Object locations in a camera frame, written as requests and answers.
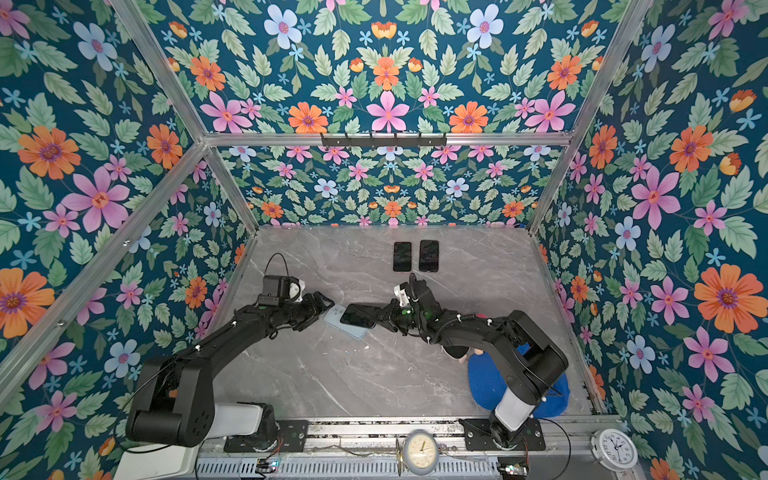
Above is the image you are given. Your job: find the white box device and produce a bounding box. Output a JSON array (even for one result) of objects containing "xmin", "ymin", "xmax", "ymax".
[{"xmin": 114, "ymin": 444, "xmax": 200, "ymax": 480}]

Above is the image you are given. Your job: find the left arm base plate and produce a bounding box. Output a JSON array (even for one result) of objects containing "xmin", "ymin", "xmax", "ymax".
[{"xmin": 224, "ymin": 419, "xmax": 309, "ymax": 454}]

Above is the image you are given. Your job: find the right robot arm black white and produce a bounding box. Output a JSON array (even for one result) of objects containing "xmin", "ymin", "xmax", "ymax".
[{"xmin": 375, "ymin": 299, "xmax": 569, "ymax": 448}]

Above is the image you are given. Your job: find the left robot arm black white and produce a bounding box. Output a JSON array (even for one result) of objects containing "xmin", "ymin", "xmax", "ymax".
[{"xmin": 125, "ymin": 292, "xmax": 334, "ymax": 447}]

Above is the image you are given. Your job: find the aluminium front rail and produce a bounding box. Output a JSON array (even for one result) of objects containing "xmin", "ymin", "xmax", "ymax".
[{"xmin": 205, "ymin": 415, "xmax": 622, "ymax": 452}]

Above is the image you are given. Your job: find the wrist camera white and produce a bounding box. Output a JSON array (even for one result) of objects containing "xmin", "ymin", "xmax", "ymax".
[
  {"xmin": 288, "ymin": 280, "xmax": 306, "ymax": 303},
  {"xmin": 394, "ymin": 283, "xmax": 410, "ymax": 308}
]

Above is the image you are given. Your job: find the blue cloth hat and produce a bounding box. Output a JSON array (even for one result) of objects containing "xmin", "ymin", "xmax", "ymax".
[{"xmin": 468, "ymin": 350, "xmax": 570, "ymax": 419}]

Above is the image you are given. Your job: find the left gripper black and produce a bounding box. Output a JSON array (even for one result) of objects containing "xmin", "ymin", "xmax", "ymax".
[{"xmin": 277, "ymin": 289, "xmax": 335, "ymax": 331}]

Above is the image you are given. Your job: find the round beige clock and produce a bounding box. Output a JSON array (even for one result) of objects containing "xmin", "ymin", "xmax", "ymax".
[{"xmin": 401, "ymin": 430, "xmax": 440, "ymax": 476}]

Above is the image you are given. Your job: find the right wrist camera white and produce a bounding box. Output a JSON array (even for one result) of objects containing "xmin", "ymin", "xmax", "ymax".
[{"xmin": 394, "ymin": 283, "xmax": 410, "ymax": 308}]

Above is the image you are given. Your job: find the black hook rail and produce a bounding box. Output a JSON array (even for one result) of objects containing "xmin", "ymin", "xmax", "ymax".
[{"xmin": 320, "ymin": 133, "xmax": 448, "ymax": 148}]

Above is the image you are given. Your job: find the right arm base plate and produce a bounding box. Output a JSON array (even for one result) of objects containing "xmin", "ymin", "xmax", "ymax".
[{"xmin": 459, "ymin": 418, "xmax": 546, "ymax": 452}]

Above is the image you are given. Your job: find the black phone pink edge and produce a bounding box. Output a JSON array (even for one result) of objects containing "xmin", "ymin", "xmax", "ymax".
[{"xmin": 393, "ymin": 242, "xmax": 413, "ymax": 273}]

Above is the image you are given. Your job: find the light blue phone case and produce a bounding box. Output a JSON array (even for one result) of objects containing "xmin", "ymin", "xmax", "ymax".
[{"xmin": 322, "ymin": 305, "xmax": 368, "ymax": 340}]

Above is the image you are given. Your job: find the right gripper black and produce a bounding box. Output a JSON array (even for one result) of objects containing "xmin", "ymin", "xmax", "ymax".
[{"xmin": 370, "ymin": 300, "xmax": 428, "ymax": 336}]

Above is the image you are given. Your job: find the white alarm clock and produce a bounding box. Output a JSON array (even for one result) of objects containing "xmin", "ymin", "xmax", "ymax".
[{"xmin": 590, "ymin": 428, "xmax": 639, "ymax": 473}]

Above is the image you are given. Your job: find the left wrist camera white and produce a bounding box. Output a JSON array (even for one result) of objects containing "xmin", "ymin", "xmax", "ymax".
[{"xmin": 288, "ymin": 280, "xmax": 306, "ymax": 303}]

